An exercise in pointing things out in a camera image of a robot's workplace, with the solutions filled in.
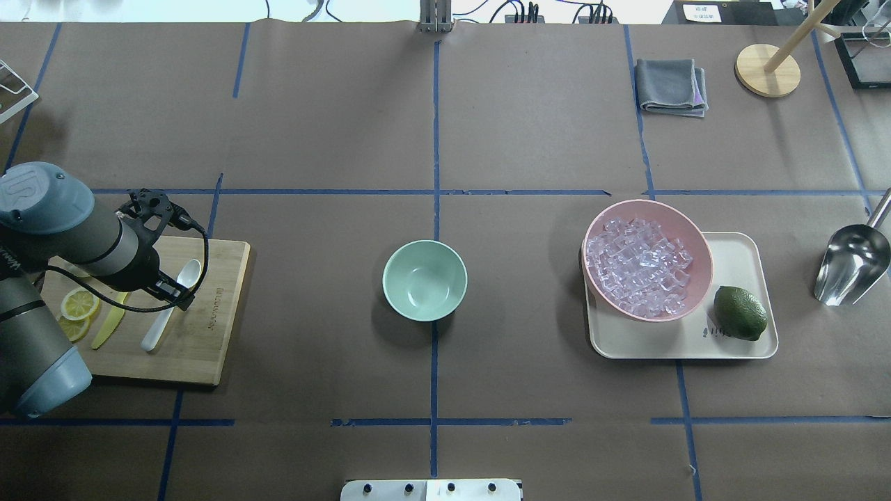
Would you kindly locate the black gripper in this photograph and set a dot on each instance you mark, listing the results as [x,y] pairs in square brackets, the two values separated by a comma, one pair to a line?
[143,269]

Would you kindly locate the metal ice scoop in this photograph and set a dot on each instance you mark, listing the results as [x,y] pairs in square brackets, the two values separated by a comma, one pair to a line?
[856,257]

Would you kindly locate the yellow plastic knife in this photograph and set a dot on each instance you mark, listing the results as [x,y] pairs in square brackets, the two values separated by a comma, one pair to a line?
[109,325]

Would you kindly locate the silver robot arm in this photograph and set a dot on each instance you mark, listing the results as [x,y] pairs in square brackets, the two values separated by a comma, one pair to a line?
[46,214]

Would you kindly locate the bamboo cutting board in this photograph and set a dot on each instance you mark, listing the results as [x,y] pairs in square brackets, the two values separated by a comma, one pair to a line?
[194,344]

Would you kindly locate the aluminium frame post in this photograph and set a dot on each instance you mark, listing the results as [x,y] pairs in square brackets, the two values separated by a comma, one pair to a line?
[435,16]

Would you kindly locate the folded grey cloth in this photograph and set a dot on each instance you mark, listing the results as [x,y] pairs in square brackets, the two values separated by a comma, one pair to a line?
[674,87]

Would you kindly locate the white plastic spoon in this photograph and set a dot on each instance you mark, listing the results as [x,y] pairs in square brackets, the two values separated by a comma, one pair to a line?
[187,277]

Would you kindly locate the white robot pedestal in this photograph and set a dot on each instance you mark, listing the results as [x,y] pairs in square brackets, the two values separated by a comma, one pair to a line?
[433,489]

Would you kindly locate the lemon slice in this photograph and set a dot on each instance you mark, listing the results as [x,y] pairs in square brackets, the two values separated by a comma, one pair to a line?
[79,304]
[74,330]

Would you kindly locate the mint green bowl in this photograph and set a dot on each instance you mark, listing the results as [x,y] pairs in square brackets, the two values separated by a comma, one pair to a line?
[425,280]

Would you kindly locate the pink bowl of ice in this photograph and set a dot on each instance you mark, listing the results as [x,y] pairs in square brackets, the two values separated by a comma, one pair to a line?
[647,261]

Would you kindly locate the wooden mug tree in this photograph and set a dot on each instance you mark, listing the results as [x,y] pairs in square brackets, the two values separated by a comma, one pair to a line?
[773,72]

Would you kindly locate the beige serving tray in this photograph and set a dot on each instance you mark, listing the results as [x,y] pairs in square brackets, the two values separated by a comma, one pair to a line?
[736,262]

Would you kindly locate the green lime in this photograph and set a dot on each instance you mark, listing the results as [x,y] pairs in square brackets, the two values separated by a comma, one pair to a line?
[739,314]

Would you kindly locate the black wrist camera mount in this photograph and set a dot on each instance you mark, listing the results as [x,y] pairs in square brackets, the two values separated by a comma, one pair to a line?
[149,211]

